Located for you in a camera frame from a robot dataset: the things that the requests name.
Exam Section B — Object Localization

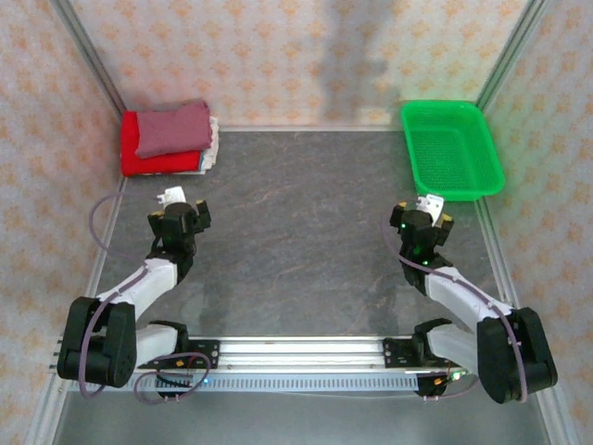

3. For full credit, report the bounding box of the maroon t-shirt with star print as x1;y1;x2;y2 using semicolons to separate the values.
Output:
134;99;213;159

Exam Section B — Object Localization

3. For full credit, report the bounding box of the white t-shirt with red print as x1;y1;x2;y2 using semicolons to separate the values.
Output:
138;169;208;178

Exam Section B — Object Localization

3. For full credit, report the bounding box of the red folded t-shirt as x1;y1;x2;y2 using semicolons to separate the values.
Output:
120;110;203;177

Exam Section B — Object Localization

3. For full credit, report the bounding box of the plain white folded t-shirt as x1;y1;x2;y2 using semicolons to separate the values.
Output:
198;115;221;175

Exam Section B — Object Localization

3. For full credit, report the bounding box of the green plastic basket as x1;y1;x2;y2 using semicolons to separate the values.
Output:
400;99;506;203

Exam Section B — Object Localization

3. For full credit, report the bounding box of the small circuit board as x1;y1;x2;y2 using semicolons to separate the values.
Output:
433;368;478;388

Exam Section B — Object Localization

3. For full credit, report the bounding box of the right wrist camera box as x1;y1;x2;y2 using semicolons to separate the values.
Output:
415;193;447;228

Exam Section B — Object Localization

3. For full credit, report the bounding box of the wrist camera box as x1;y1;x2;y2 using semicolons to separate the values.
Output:
156;184;187;206
415;193;447;228

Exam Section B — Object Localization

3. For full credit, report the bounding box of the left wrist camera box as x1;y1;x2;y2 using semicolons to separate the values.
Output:
156;184;187;206

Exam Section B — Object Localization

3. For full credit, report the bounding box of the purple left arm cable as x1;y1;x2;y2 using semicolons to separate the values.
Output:
76;192;212;404

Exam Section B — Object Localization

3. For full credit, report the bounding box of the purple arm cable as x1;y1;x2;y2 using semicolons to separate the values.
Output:
76;192;212;404
379;217;529;402

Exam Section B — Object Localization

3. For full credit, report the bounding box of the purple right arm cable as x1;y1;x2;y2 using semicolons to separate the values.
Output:
379;217;529;402

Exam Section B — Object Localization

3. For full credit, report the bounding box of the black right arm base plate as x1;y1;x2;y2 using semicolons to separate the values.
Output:
383;337;432;370

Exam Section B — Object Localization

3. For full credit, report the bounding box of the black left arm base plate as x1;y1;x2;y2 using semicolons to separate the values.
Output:
138;339;221;370

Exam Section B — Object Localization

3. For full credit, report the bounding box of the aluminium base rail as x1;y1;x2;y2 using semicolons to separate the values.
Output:
48;336;478;372

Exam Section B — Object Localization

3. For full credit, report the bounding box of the aluminium frame post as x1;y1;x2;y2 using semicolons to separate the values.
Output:
476;0;550;110
55;0;126;112

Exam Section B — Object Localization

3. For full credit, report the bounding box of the slotted white cable duct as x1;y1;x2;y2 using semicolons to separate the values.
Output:
129;374;421;393

